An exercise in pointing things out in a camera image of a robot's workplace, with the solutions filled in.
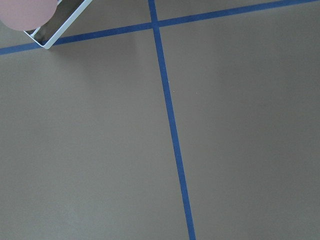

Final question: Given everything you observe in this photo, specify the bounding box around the pink cup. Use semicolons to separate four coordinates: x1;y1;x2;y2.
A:
0;0;58;31

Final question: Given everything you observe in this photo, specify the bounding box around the white wire cup rack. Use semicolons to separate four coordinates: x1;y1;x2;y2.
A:
24;0;92;50

